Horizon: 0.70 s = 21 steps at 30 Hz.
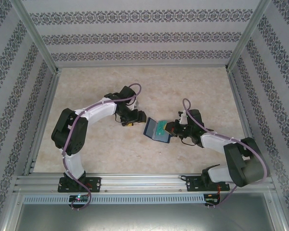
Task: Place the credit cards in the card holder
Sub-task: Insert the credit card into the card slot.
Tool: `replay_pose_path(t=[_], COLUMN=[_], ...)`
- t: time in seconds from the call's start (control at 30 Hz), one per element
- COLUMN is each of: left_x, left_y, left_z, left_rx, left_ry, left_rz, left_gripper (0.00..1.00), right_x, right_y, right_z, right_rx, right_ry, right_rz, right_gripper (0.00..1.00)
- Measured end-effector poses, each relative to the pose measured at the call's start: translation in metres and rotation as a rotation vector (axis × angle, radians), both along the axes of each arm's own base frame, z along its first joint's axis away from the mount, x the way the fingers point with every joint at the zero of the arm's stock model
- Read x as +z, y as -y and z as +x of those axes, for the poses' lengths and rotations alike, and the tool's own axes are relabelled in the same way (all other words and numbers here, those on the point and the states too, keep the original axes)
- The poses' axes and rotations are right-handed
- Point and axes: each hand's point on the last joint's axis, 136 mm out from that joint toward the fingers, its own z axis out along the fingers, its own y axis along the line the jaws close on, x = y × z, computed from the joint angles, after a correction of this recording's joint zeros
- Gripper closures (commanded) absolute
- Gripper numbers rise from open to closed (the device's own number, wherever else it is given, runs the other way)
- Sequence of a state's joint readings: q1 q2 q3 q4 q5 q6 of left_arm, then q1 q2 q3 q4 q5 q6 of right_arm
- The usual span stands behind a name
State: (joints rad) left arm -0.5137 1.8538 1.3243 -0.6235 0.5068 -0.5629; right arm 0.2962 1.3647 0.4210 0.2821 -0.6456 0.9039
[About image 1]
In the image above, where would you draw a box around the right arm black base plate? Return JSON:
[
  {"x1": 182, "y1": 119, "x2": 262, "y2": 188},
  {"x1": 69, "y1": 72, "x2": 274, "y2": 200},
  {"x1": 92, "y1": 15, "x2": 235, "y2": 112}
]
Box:
[{"x1": 186, "y1": 176, "x2": 231, "y2": 193}]

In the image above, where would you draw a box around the blue leather card holder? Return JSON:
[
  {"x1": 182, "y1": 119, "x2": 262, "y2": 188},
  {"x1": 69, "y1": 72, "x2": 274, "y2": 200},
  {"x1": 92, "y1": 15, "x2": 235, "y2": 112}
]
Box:
[{"x1": 143, "y1": 117, "x2": 171, "y2": 144}]

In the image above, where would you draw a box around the aluminium table side rail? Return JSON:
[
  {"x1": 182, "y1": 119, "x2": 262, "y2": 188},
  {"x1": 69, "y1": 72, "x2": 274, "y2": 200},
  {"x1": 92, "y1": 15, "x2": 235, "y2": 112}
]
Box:
[
  {"x1": 24, "y1": 68, "x2": 63, "y2": 175},
  {"x1": 225, "y1": 67, "x2": 264, "y2": 174}
]

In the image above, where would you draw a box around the green credit card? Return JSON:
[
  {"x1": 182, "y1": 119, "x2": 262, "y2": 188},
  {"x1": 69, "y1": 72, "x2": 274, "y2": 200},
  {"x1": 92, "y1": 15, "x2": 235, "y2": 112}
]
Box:
[{"x1": 155, "y1": 119, "x2": 169, "y2": 136}]

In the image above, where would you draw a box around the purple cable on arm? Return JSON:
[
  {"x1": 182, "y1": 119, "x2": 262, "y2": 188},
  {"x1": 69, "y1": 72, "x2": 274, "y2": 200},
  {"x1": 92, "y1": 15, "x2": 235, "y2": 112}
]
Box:
[
  {"x1": 62, "y1": 83, "x2": 142, "y2": 212},
  {"x1": 182, "y1": 98, "x2": 272, "y2": 210}
]

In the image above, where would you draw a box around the grey metal panel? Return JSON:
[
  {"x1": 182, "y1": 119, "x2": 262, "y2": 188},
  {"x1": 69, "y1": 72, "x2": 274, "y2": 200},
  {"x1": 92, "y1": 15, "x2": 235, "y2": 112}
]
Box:
[{"x1": 14, "y1": 203, "x2": 280, "y2": 231}]

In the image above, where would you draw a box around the aluminium mounting rail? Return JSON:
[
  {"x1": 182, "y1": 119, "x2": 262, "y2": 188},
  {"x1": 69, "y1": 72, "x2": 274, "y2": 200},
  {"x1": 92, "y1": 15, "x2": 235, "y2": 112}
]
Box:
[{"x1": 14, "y1": 173, "x2": 273, "y2": 193}]

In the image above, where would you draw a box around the short aluminium frame post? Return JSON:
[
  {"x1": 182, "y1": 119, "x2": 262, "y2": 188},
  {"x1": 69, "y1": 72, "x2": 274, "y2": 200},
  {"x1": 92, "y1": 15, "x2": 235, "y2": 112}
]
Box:
[
  {"x1": 0, "y1": 189, "x2": 24, "y2": 231},
  {"x1": 267, "y1": 189, "x2": 289, "y2": 231}
]

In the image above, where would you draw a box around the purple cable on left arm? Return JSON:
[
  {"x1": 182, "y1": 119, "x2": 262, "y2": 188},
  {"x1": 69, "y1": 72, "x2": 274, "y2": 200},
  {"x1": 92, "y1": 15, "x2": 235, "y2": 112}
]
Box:
[{"x1": 62, "y1": 83, "x2": 142, "y2": 212}]

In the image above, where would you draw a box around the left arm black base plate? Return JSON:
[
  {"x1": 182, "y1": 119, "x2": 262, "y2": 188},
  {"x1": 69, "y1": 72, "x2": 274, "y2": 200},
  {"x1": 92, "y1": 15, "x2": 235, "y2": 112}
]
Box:
[{"x1": 58, "y1": 177, "x2": 102, "y2": 193}]

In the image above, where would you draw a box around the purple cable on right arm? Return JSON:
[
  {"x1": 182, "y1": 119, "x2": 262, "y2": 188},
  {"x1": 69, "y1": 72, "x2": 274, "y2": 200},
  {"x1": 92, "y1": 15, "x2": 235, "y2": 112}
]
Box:
[{"x1": 182, "y1": 98, "x2": 272, "y2": 210}]

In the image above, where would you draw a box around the slotted grey cable duct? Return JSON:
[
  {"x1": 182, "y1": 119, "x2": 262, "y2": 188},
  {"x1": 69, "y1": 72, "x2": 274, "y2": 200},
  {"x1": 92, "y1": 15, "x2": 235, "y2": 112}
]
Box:
[{"x1": 23, "y1": 194, "x2": 205, "y2": 204}]

